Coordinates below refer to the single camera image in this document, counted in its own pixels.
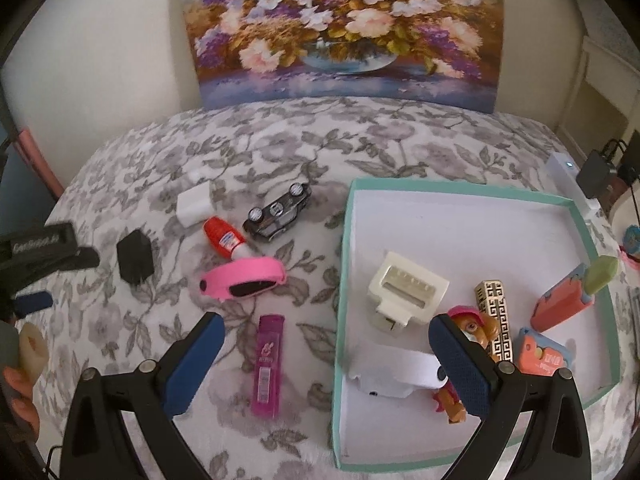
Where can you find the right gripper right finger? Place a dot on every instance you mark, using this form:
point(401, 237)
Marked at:
point(555, 443)

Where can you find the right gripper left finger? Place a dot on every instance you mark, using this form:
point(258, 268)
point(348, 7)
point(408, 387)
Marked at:
point(96, 443)

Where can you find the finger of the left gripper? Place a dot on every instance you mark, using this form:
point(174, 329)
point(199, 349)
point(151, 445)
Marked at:
point(83, 258)
point(31, 303)

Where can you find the black charger adapter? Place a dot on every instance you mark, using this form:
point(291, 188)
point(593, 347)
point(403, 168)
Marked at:
point(135, 258)

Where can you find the orange tape measure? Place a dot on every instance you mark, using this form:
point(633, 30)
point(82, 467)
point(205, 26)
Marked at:
point(536, 354)

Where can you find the white charger cube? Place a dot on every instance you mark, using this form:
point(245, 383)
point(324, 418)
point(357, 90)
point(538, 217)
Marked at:
point(195, 205)

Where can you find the pink orange doll figure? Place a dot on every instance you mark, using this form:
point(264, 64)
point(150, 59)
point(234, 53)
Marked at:
point(460, 340)

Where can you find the red white glue bottle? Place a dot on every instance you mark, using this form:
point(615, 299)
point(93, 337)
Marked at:
point(226, 240)

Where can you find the pink wristband watch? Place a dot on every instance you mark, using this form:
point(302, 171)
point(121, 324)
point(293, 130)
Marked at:
point(243, 278)

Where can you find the magenta lead refill case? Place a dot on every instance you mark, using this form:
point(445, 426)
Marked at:
point(265, 401)

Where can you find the black toy car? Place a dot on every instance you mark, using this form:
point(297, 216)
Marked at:
point(267, 222)

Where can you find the white smart watch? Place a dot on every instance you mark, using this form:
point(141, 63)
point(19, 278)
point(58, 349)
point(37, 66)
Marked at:
point(393, 372)

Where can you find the person's hand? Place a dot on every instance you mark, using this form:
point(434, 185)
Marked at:
point(22, 405)

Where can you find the floral grey white blanket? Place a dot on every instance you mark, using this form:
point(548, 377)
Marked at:
point(248, 153)

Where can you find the teal shallow box tray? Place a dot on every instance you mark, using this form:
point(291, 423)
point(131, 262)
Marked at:
point(516, 270)

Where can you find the colourful toys pile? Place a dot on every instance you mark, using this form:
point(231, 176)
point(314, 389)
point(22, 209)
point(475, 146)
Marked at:
point(630, 255)

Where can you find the white power strip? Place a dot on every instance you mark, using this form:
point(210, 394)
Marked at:
point(564, 171)

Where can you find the black plugged power adapter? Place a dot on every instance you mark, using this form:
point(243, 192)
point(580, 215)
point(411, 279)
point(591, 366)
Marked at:
point(595, 175)

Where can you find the floral painting canvas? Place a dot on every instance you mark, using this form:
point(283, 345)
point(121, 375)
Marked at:
point(440, 51)

